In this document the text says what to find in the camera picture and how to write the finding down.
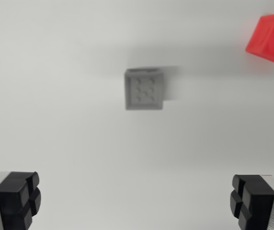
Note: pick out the grey cube with studs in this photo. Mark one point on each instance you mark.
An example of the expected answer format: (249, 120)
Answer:
(144, 89)

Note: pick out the gripper left finger with black rubber pad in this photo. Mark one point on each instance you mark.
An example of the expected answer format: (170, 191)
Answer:
(12, 203)

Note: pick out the gripper right finger with black rubber pad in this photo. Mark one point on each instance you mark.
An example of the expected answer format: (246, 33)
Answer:
(259, 203)

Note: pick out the red cube with studs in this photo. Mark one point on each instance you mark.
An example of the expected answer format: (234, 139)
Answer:
(271, 38)

